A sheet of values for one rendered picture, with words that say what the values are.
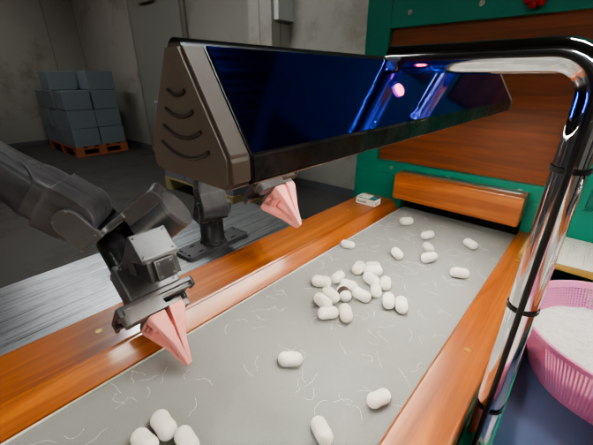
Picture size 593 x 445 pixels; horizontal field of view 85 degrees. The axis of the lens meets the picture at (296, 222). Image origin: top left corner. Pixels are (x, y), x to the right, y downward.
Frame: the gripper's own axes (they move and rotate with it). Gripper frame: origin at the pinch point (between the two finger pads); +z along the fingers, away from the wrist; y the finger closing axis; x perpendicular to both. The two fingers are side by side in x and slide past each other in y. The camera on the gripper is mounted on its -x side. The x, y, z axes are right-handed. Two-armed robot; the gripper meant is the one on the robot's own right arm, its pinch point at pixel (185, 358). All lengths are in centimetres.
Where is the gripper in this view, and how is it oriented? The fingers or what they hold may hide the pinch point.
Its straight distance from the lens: 48.1
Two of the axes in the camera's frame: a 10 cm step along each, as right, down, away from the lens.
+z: 5.7, 8.0, -2.1
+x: -4.7, 5.3, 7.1
